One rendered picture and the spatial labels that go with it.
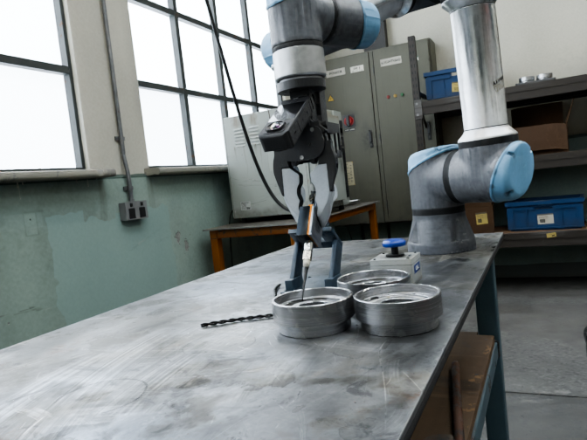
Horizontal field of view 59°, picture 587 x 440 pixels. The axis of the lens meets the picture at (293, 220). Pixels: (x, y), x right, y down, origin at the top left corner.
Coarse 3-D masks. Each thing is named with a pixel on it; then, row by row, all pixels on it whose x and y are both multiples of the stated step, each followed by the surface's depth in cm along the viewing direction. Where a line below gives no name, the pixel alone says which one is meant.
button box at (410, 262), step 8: (384, 256) 89; (392, 256) 87; (400, 256) 87; (408, 256) 86; (416, 256) 87; (376, 264) 86; (384, 264) 85; (392, 264) 85; (400, 264) 84; (408, 264) 84; (416, 264) 86; (416, 272) 86; (416, 280) 86
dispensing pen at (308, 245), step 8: (312, 200) 76; (304, 208) 74; (304, 216) 73; (304, 224) 73; (296, 232) 72; (304, 232) 72; (304, 240) 73; (304, 248) 73; (312, 248) 73; (304, 256) 72; (304, 264) 72; (304, 272) 71; (304, 280) 71; (304, 288) 70
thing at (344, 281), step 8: (352, 272) 79; (360, 272) 80; (368, 272) 80; (376, 272) 79; (384, 272) 79; (392, 272) 78; (400, 272) 77; (408, 272) 74; (344, 280) 78; (352, 280) 79; (376, 280) 77; (384, 280) 77; (400, 280) 71; (408, 280) 72; (352, 288) 71; (360, 288) 70
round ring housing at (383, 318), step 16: (368, 288) 67; (384, 288) 68; (400, 288) 68; (416, 288) 67; (432, 288) 64; (368, 304) 60; (384, 304) 58; (400, 304) 58; (416, 304) 58; (432, 304) 59; (368, 320) 60; (384, 320) 59; (400, 320) 58; (416, 320) 58; (432, 320) 60; (384, 336) 60; (400, 336) 59
